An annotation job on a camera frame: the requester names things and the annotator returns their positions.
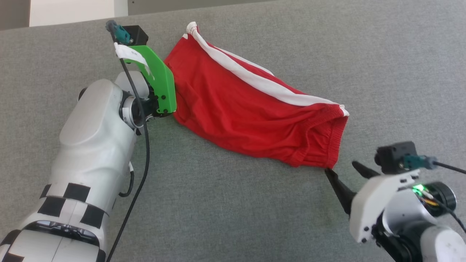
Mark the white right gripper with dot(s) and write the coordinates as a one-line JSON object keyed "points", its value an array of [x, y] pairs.
{"points": [[375, 203]]}

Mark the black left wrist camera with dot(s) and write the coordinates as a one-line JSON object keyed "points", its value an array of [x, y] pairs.
{"points": [[136, 34]]}

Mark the grey fabric sofa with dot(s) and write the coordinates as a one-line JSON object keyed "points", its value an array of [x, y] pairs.
{"points": [[255, 203]]}

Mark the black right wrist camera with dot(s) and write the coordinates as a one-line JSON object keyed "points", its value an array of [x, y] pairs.
{"points": [[395, 156]]}

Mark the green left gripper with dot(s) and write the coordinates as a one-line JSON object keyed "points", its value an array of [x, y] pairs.
{"points": [[162, 83]]}

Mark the red shorts with white stripes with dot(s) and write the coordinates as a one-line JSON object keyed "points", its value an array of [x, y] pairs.
{"points": [[236, 109]]}

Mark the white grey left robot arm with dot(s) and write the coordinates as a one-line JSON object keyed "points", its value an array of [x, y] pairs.
{"points": [[91, 145]]}

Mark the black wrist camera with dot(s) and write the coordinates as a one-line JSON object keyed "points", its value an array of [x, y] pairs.
{"points": [[136, 34], [395, 156]]}

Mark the white tape strip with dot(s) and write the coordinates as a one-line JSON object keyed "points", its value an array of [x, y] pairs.
{"points": [[133, 55]]}

